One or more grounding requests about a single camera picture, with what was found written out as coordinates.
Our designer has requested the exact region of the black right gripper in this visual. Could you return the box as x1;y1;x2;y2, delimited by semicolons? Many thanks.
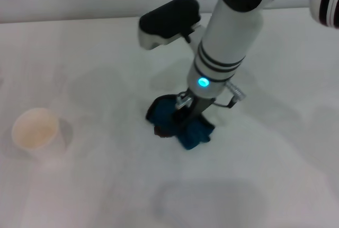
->
173;90;216;127

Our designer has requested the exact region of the blue rag with black trim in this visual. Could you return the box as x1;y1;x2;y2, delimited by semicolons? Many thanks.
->
145;93;216;151

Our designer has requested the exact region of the white paper cup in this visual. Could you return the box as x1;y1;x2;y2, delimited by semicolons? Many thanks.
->
11;107;60;163

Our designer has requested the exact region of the dark brown liquid stain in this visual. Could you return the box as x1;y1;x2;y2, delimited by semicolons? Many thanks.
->
154;125;174;139

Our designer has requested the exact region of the black cable with silver connector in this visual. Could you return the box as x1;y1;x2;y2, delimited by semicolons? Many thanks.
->
213;80;247;108

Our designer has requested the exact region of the black and white wrist camera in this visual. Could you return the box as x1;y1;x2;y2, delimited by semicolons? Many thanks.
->
137;0;202;51

